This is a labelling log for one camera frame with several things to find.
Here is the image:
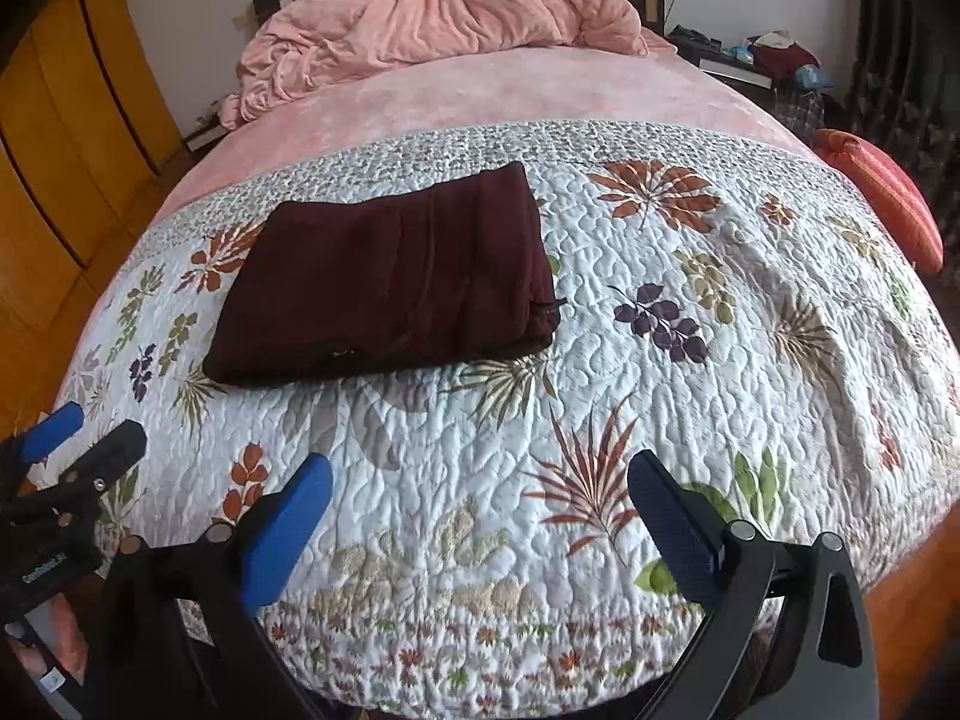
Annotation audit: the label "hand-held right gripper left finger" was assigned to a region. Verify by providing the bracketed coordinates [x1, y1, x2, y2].
[79, 454, 335, 720]

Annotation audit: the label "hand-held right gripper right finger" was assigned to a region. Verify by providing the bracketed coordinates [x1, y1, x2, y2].
[626, 450, 880, 720]

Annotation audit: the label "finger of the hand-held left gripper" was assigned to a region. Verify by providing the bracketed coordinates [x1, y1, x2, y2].
[15, 420, 147, 533]
[0, 401, 85, 500]

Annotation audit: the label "maroon pants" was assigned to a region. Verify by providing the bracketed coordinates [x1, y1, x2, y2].
[202, 161, 567, 389]

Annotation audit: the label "person's left hand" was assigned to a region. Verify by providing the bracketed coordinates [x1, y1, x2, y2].
[11, 596, 89, 691]

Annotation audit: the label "floral quilted bedspread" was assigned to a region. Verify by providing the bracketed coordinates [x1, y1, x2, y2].
[49, 118, 960, 720]

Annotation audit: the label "wooden wardrobe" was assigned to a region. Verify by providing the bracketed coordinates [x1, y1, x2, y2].
[0, 0, 188, 421]

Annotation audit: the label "small bedside table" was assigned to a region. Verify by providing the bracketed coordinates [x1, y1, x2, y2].
[184, 116, 227, 152]

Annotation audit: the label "orange cushion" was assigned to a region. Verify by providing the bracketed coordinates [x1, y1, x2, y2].
[814, 129, 944, 276]

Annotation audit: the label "plaid bag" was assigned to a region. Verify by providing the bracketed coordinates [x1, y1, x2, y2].
[776, 86, 827, 145]

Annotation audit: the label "cluttered nightstand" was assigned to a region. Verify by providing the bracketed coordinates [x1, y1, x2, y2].
[667, 22, 826, 91]

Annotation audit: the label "pink bed sheet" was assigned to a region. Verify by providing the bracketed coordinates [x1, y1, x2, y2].
[154, 45, 815, 218]

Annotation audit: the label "dark red cloth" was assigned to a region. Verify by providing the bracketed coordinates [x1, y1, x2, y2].
[750, 37, 820, 81]

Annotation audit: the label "dark patterned curtain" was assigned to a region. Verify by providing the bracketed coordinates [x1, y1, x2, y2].
[847, 0, 960, 241]

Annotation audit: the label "pink crumpled duvet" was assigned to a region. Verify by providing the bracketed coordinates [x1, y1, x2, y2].
[217, 0, 676, 128]

